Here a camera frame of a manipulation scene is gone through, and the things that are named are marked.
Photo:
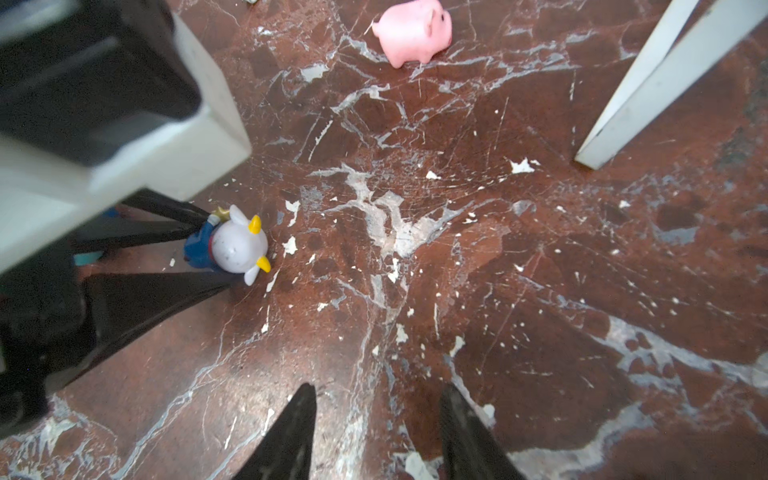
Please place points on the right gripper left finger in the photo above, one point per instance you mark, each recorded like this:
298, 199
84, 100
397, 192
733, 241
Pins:
285, 451

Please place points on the pink pig toy near shelf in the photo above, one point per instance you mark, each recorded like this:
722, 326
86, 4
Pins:
413, 31

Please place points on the green blue cat figurine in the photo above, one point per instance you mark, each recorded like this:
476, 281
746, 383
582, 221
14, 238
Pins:
84, 259

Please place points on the white hooded blue cat figurine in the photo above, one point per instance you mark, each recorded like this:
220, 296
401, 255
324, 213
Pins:
231, 242

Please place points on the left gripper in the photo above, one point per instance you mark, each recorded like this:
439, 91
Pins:
52, 336

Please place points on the white two-tier metal shelf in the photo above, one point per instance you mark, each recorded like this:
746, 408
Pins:
670, 62

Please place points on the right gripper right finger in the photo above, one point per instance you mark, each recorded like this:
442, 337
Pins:
469, 449

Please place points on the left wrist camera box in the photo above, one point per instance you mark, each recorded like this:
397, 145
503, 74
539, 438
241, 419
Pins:
100, 100

